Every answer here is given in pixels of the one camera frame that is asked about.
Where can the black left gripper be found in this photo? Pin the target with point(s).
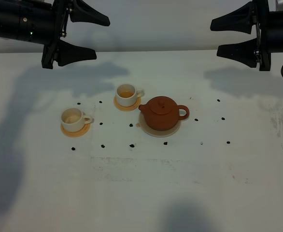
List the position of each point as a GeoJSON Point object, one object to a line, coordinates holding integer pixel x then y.
{"type": "Point", "coordinates": [66, 53]}

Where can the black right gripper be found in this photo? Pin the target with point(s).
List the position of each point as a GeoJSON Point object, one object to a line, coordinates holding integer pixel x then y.
{"type": "Point", "coordinates": [249, 52]}

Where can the brown clay teapot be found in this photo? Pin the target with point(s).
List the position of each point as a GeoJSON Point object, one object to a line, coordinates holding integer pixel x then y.
{"type": "Point", "coordinates": [162, 113]}

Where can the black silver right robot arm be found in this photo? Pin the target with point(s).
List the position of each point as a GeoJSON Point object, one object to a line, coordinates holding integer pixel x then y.
{"type": "Point", "coordinates": [269, 33]}

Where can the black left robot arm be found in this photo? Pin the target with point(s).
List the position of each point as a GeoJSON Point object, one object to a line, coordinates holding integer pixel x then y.
{"type": "Point", "coordinates": [43, 23]}

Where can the white teacup with tea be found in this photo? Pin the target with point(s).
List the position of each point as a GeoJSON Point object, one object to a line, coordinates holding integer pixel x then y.
{"type": "Point", "coordinates": [127, 94]}

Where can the beige round teapot saucer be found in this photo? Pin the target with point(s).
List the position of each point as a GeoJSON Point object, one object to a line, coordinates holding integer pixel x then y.
{"type": "Point", "coordinates": [157, 133]}

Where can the white empty teacup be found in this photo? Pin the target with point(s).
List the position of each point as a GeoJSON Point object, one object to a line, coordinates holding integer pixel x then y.
{"type": "Point", "coordinates": [74, 119]}

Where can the orange coaster under back cup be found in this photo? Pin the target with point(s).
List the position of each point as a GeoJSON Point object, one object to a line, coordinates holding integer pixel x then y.
{"type": "Point", "coordinates": [127, 108]}

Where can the orange coaster under cup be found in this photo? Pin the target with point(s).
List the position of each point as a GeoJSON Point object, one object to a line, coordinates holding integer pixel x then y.
{"type": "Point", "coordinates": [79, 133]}
{"type": "Point", "coordinates": [127, 108]}

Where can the orange coaster under front cup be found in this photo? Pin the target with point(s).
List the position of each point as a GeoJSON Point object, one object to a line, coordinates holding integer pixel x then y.
{"type": "Point", "coordinates": [79, 133]}

